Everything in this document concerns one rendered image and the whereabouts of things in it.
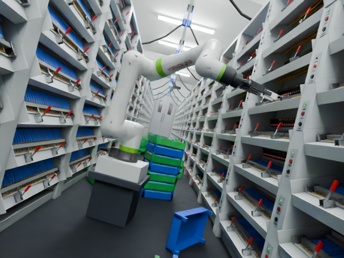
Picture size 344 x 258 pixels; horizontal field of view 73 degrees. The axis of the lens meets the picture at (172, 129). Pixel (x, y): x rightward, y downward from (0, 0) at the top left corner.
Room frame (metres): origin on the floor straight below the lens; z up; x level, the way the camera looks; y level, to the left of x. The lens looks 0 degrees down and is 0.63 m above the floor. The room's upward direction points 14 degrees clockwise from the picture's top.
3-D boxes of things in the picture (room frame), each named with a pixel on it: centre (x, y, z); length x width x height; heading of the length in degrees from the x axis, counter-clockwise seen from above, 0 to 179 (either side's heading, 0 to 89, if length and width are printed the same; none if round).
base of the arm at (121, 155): (1.52, 0.29, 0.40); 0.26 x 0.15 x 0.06; 78
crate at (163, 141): (2.18, 0.02, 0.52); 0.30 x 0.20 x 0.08; 115
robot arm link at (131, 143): (1.50, 0.25, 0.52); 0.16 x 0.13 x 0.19; 139
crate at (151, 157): (2.18, 0.02, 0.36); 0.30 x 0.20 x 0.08; 115
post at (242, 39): (2.34, -0.53, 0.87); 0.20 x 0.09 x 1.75; 93
